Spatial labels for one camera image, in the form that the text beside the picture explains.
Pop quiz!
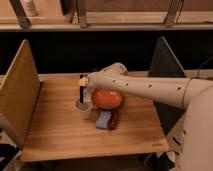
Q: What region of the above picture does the blue sponge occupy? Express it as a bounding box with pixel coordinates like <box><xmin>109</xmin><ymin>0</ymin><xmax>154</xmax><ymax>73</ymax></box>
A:
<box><xmin>96</xmin><ymin>110</ymin><xmax>112</xmax><ymax>129</ymax></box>

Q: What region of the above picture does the brown chocolate bar wrapper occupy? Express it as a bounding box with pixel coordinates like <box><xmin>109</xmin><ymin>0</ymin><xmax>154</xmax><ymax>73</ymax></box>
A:
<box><xmin>108</xmin><ymin>111</ymin><xmax>119</xmax><ymax>130</ymax></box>

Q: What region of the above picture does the white bottle on shelf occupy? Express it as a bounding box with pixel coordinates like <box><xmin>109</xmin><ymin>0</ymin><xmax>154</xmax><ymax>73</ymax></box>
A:
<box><xmin>23</xmin><ymin>0</ymin><xmax>38</xmax><ymax>17</ymax></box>

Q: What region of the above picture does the orange round plate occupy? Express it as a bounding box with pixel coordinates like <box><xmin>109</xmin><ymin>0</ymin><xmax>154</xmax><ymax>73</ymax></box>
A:
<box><xmin>92</xmin><ymin>89</ymin><xmax>123</xmax><ymax>110</ymax></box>

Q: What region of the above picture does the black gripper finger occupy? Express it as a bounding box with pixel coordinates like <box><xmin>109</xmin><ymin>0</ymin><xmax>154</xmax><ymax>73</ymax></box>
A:
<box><xmin>80</xmin><ymin>86</ymin><xmax>84</xmax><ymax>103</ymax></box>

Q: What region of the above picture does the dark right side panel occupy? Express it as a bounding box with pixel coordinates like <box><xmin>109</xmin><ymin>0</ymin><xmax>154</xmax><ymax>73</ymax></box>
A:
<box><xmin>148</xmin><ymin>37</ymin><xmax>186</xmax><ymax>134</ymax></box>

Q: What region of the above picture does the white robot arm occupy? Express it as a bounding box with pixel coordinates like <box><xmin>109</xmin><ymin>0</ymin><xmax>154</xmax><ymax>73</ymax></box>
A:
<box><xmin>79</xmin><ymin>63</ymin><xmax>213</xmax><ymax>171</ymax></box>

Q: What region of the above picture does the wooden shelf frame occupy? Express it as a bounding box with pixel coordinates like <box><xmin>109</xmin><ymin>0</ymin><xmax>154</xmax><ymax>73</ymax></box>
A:
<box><xmin>0</xmin><ymin>0</ymin><xmax>213</xmax><ymax>31</ymax></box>

